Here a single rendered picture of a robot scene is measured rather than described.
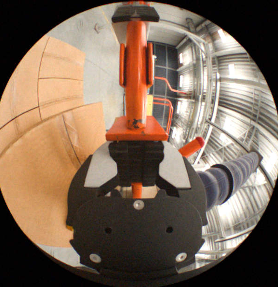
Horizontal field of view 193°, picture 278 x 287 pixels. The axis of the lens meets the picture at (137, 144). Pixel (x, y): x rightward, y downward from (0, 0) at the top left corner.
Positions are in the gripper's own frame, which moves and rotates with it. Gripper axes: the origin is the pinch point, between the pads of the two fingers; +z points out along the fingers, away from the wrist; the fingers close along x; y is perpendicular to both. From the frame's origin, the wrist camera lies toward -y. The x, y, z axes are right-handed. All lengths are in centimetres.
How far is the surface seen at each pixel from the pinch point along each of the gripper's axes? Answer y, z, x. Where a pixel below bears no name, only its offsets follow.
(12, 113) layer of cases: -17, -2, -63
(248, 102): -145, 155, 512
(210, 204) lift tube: 20.1, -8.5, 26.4
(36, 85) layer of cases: -29, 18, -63
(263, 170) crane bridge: 22, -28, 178
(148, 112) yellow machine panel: 124, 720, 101
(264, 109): -148, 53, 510
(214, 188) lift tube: 16.0, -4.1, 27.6
